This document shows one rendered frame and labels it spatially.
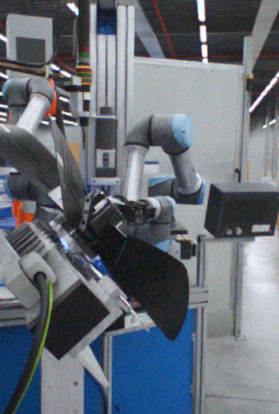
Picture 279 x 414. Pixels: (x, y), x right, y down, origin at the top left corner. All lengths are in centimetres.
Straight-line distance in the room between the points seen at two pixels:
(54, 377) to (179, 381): 85
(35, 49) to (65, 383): 447
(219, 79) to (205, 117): 28
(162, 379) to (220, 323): 179
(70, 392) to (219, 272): 245
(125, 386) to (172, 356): 21
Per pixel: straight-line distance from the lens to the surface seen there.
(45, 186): 119
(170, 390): 196
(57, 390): 122
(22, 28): 540
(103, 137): 216
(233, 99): 350
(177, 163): 184
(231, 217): 181
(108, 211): 115
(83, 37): 130
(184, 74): 336
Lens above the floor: 135
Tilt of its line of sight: 7 degrees down
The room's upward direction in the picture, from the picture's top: 1 degrees clockwise
